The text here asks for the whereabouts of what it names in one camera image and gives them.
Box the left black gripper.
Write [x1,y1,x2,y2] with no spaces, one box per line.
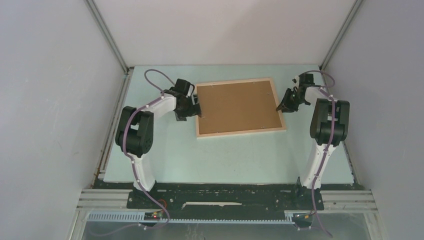
[174,94,202,122]

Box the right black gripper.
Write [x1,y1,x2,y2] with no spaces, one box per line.
[276,88,307,114]

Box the wooden picture frame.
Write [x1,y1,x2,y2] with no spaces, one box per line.
[194,77,287,139]

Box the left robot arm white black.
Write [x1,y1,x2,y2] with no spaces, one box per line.
[115,78,202,208]

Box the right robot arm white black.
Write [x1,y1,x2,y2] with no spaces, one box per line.
[275,70,351,190]

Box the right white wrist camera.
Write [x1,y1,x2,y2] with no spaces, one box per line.
[292,75,300,84]

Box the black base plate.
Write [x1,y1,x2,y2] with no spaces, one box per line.
[126,183,324,221]

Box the aluminium rail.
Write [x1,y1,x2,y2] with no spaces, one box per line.
[76,189,378,214]

